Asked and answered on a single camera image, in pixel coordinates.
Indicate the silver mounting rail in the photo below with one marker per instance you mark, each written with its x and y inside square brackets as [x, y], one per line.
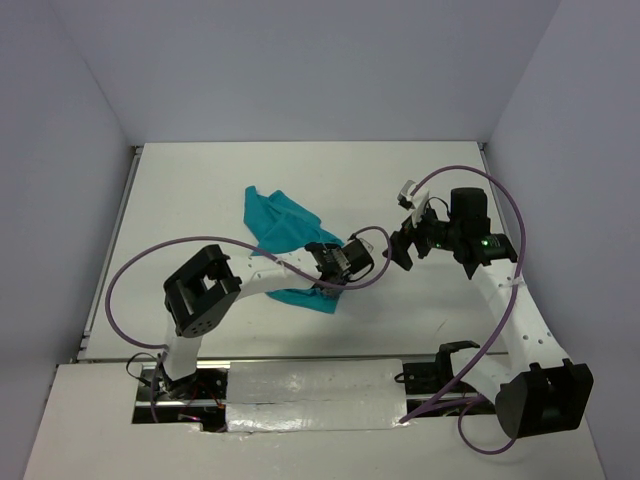
[210, 385]

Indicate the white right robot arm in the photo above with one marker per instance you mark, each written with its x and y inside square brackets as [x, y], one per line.
[541, 391]

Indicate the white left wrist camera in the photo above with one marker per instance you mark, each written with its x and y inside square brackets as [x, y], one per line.
[367, 245]

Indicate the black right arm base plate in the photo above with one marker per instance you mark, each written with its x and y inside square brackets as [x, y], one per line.
[422, 378]

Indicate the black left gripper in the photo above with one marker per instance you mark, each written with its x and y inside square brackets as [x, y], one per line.
[346, 278]

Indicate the teal t shirt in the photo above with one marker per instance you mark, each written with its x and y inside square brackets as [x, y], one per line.
[280, 225]

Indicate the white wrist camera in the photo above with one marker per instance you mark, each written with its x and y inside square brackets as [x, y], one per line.
[415, 203]
[367, 245]

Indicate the white foam cover block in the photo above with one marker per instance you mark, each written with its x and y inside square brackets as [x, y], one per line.
[288, 396]

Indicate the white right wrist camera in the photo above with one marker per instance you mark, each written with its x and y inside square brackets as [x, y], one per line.
[415, 203]

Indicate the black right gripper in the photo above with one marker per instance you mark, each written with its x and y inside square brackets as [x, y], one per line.
[409, 232]

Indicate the white front cover board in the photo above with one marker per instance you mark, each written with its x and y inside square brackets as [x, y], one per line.
[92, 428]

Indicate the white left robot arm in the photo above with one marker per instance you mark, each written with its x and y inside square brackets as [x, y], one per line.
[201, 292]

